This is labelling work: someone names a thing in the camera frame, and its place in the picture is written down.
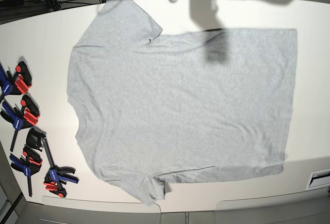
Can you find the grey T-shirt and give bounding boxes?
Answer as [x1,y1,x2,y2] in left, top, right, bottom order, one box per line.
[67,0,298,205]

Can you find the long blue red bar clamp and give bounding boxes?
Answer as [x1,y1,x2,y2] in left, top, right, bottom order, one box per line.
[26,128,79,198]

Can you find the top blue red bar clamp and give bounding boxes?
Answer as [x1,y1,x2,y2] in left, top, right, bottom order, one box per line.
[1,57,32,102]

